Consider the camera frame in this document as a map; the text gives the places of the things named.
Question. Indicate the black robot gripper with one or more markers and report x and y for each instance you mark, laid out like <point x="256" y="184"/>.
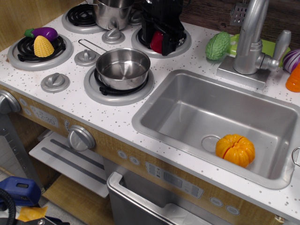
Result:
<point x="164" y="16"/>

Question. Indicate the red toy sweet potato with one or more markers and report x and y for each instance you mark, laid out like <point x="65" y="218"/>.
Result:
<point x="156" y="42"/>

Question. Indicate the back right stove burner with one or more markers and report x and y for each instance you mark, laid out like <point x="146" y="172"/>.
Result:
<point x="136" y="44"/>

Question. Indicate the stove burner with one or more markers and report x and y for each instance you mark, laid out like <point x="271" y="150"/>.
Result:
<point x="116" y="95"/>
<point x="136" y="44"/>
<point x="79" y="19"/>
<point x="21" y="54"/>

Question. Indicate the silver stove knob back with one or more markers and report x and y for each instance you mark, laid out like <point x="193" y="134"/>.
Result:
<point x="113" y="37"/>

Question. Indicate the silver stove knob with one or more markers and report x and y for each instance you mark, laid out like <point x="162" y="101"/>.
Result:
<point x="86" y="58"/>
<point x="113" y="37"/>
<point x="55" y="83"/>

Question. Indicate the silver stove knob middle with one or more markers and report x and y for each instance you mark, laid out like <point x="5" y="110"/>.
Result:
<point x="86" y="58"/>

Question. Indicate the front right stove burner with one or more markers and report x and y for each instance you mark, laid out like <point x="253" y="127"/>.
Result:
<point x="116" y="95"/>

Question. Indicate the back left stove burner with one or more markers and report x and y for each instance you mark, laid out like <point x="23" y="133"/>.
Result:
<point x="79" y="19"/>

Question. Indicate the silver stove knob front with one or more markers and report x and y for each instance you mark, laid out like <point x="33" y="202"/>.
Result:
<point x="55" y="83"/>

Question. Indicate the front left stove burner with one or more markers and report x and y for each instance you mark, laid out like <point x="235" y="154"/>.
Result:
<point x="21" y="54"/>

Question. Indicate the green toy cabbage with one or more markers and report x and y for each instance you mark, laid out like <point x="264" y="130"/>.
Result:
<point x="217" y="46"/>

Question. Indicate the small steel saucepan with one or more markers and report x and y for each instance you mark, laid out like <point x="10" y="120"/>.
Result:
<point x="122" y="64"/>

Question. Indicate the tall steel pot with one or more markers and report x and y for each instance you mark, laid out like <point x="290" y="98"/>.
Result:
<point x="110" y="14"/>

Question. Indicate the silver grater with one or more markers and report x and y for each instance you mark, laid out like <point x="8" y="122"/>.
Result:
<point x="238" y="13"/>

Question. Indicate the grey sink basin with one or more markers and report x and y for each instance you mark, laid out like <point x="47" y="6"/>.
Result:
<point x="192" y="112"/>

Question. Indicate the silver toy faucet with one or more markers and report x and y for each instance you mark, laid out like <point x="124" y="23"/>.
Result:
<point x="250" y="66"/>

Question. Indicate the lime green cutting board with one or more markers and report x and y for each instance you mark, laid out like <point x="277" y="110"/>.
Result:
<point x="267" y="48"/>

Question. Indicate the purple toy eggplant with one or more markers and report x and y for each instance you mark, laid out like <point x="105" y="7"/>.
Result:
<point x="49" y="33"/>

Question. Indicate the purple toy onion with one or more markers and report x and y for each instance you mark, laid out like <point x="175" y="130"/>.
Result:
<point x="291" y="60"/>

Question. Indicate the yellow toy corn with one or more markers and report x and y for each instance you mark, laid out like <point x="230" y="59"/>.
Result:
<point x="42" y="47"/>

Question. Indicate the orange toy pumpkin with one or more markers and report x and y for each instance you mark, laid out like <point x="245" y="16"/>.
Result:
<point x="236" y="149"/>

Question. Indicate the orange toy carrot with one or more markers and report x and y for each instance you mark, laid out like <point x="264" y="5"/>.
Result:
<point x="293" y="82"/>

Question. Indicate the silver oven dial centre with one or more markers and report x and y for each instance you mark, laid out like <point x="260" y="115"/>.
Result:
<point x="79" y="139"/>

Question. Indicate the silver oven dial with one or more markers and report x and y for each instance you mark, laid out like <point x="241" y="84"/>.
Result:
<point x="8" y="103"/>
<point x="79" y="139"/>

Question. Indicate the white oven shelf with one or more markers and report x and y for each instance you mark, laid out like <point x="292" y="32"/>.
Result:
<point x="84" y="167"/>

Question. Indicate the grey dishwasher door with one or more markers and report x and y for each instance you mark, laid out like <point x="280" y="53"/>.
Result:
<point x="159" y="207"/>

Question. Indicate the silver oven dial left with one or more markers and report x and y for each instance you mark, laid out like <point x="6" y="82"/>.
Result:
<point x="8" y="103"/>

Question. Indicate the grey oven door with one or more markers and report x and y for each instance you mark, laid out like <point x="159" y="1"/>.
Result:
<point x="14" y="160"/>

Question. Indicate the blue clamp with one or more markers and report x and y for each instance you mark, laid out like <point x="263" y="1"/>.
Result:
<point x="24" y="192"/>

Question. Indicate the yellow cloth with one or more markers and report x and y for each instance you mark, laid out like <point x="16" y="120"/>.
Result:
<point x="32" y="213"/>

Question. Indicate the silver wire handle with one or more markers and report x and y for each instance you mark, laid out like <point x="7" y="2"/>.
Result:
<point x="295" y="156"/>

